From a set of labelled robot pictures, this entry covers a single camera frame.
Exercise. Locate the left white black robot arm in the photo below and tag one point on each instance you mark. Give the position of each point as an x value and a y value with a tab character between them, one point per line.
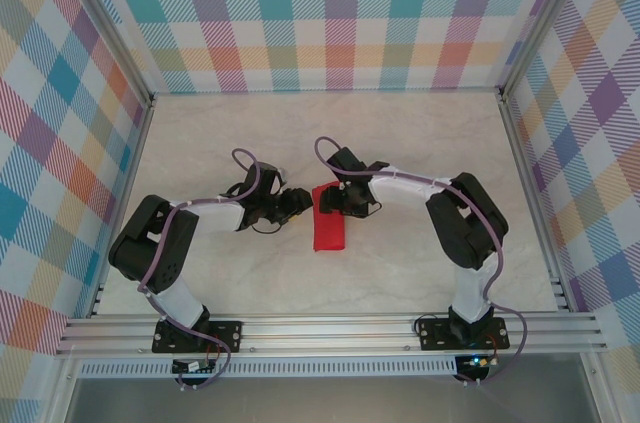
180	303

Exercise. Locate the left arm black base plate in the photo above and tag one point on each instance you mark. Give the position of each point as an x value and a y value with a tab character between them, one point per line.
227	335

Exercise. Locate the aluminium side rail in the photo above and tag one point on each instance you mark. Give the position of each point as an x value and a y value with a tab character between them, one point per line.
125	203
532	203

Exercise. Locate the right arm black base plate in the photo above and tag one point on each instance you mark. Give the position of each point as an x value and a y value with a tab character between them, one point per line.
435	333

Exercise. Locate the grey metal sheet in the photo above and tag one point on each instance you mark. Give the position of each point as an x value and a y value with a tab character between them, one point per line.
325	400

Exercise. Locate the aluminium front rail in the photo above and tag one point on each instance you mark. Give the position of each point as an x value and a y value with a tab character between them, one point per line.
325	338

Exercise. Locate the aluminium frame post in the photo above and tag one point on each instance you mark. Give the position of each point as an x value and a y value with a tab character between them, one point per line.
107	25
545	18

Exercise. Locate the aluminium front leg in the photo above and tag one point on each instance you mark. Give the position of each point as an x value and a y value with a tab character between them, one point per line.
60	393
600	393

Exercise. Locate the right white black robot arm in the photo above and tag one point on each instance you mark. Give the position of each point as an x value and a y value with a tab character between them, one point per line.
400	188

